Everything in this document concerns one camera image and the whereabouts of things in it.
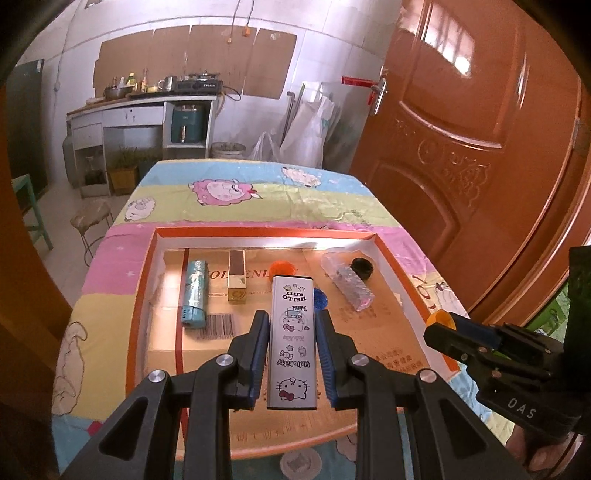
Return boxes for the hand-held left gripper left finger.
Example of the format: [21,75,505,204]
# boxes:
[60,310,271,480]

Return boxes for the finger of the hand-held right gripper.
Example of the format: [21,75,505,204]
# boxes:
[424,320,483,367]
[455,314,504,349]

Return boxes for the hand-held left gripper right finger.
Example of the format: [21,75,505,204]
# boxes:
[314,308,532,480]

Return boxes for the orange bottle cap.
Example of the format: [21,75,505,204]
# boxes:
[426,310,458,330]

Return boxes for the Hello Kitty pencil case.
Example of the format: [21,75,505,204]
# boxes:
[267,274,320,411]

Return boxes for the orange-rimmed shallow cardboard tray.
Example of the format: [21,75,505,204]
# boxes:
[126,225,472,462]

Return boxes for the transparent lighter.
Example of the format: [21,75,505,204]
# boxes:
[322,251,374,311]

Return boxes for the gold lighter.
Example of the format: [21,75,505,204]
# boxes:
[226,249,247,306]

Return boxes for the teal lighter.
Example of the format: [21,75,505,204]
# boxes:
[179,260,209,329]

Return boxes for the black bottle cap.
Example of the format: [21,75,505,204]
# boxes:
[350,257,375,281]

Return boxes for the white bottle cap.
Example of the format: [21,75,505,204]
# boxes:
[281,450,321,478]

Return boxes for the person's right hand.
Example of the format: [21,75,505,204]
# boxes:
[505,422,585,476]

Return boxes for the brown wooden door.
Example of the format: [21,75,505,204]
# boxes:
[348,0,583,319]

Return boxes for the white basin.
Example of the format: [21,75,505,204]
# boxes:
[210,142,246,160]

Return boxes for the small white plastic bag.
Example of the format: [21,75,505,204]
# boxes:
[249,131,280,162]

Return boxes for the round cushioned stool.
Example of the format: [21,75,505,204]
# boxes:
[70,200,115,268]

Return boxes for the white plastic sack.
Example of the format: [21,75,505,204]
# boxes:
[279,95,335,169]

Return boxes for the potted green plants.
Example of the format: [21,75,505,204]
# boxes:
[81,147,140,197]

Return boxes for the metal pole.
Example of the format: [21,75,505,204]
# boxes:
[284,90,297,145]

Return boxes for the teal air fryer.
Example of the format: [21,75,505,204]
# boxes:
[170,104,206,144]

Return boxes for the grey gas cylinder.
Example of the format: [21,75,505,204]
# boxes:
[62,134,77,188]

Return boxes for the grey kitchen counter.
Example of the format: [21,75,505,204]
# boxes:
[66,95,220,185]

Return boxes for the black gas stove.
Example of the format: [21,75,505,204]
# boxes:
[175,74,225,94]

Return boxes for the green wooden chair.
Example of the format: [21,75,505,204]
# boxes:
[11,174,54,251]

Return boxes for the dark panel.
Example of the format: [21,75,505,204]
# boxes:
[7,59,48,195]

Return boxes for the metal door handle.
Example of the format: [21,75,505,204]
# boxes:
[369,76,389,116]

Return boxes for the cardboard sheets on wall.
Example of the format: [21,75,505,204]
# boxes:
[92,25,298,100]

